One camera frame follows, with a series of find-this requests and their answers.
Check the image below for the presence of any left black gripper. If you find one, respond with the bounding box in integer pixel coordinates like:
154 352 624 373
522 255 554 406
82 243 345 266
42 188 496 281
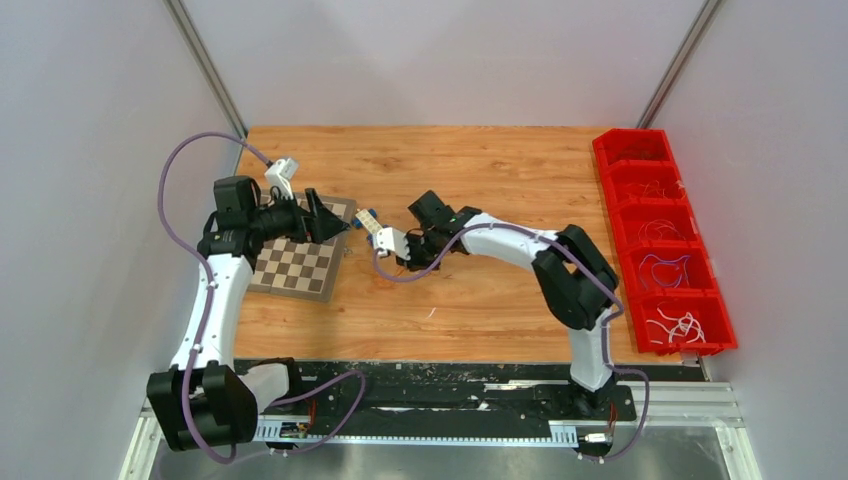
247 188 350 245

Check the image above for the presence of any blue wire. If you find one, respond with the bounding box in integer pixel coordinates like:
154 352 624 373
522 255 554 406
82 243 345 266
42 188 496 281
637 251 694 289

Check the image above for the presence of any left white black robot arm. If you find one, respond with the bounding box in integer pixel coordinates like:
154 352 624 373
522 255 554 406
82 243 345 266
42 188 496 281
146 176 351 456

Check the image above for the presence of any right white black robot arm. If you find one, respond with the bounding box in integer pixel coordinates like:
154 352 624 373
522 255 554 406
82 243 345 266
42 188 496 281
374 191 619 418

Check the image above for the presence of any white blue toy car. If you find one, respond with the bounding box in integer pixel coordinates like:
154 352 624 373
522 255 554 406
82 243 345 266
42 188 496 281
353 208 384 235

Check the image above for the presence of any folding wooden chessboard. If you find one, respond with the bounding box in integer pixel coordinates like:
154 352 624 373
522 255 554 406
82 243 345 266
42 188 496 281
248 230 351 303

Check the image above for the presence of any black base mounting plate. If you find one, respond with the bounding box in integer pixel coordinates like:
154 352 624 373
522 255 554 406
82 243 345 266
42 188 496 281
235 358 707 440

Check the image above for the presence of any red plastic bin row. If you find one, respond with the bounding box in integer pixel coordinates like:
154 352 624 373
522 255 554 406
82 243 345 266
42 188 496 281
592 129 738 356

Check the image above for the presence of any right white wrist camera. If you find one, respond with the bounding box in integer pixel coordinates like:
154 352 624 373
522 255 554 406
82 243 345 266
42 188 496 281
372 227 410 260

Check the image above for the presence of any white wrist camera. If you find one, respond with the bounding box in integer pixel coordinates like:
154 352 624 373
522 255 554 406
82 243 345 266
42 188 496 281
264 157 299 200
372 227 410 260

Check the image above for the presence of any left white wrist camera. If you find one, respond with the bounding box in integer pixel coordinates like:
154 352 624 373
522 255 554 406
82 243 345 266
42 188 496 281
264 157 299 200

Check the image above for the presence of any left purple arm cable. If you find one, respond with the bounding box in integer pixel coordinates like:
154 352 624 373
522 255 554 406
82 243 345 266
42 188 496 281
156 131 367 465

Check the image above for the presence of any left corner aluminium post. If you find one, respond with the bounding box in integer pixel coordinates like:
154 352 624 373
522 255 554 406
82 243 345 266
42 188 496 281
163 0 248 139

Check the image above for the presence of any corner aluminium post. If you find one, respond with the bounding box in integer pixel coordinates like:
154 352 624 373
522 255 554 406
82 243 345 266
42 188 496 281
636 0 725 129
163 0 248 139

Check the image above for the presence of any orange wire in bin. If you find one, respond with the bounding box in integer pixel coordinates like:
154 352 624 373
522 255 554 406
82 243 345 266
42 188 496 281
622 177 687 200

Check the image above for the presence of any pink white wire in bin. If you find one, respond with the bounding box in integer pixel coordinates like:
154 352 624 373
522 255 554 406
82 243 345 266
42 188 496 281
635 218 689 244

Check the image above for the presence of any right corner aluminium post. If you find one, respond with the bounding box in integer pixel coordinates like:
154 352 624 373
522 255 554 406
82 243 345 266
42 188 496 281
636 0 725 129

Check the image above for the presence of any aluminium frame rail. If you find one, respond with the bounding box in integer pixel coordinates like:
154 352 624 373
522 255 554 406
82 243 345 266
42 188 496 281
119 362 762 479

